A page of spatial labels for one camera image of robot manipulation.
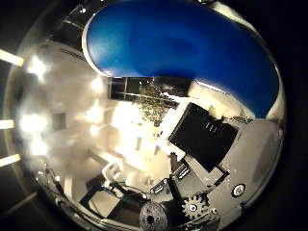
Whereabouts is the green indoor tree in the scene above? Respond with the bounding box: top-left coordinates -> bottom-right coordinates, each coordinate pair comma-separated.
133,81 -> 171,128

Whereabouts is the dark framed window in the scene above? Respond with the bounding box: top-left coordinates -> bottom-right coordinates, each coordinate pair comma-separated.
108,76 -> 155,102

